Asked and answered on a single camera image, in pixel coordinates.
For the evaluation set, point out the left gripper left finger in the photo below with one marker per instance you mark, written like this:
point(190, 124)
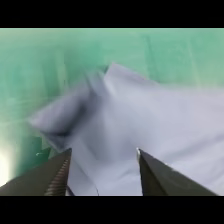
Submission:
point(46, 176)

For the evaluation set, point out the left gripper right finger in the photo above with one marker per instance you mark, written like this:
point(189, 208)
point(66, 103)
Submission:
point(163, 176)

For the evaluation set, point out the purple shirt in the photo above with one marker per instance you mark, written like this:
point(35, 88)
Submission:
point(140, 123)

